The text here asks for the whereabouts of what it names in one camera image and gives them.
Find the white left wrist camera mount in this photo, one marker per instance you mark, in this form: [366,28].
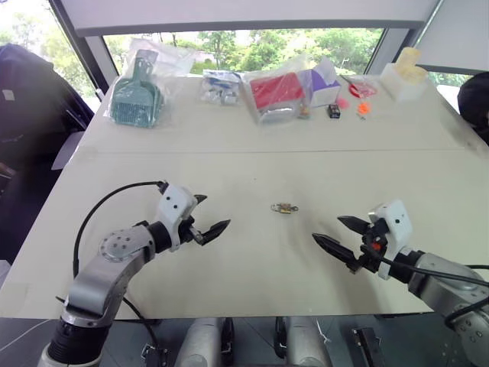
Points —
[173,202]

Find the bag of red items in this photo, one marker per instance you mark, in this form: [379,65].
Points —
[362,87]

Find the black metal bracket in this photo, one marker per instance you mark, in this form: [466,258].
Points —
[154,353]
[366,346]

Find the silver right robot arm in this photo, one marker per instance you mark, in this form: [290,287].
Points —
[443,279]

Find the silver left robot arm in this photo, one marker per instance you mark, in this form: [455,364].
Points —
[114,264]

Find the purple and white carton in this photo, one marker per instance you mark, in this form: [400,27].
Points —
[322,88]

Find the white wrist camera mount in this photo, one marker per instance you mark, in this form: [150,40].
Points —
[399,225]
[173,202]

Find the red item in plastic bag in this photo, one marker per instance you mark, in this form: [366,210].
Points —
[275,91]

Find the person with dark hair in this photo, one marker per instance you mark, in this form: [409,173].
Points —
[475,103]

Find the bag of small white parts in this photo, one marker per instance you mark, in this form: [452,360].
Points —
[219,88]

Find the small orange object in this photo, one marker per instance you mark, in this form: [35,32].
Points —
[364,108]

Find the white foam block with cups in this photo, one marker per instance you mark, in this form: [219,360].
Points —
[407,76]

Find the grey rounded robot leg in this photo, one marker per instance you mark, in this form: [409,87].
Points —
[202,342]
[305,342]

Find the small colourful figurine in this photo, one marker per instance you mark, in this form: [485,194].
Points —
[304,111]

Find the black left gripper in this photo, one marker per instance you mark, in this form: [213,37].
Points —
[190,231]

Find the small black box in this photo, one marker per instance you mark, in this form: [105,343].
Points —
[334,111]

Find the green scoops in plastic bag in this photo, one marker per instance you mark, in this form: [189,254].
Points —
[133,99]

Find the small pink object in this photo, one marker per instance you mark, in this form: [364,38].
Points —
[343,102]

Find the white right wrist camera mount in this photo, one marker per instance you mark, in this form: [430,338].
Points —
[399,225]

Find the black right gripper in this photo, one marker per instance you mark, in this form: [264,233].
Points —
[372,239]

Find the small brass padlock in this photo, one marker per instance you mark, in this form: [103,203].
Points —
[280,208]

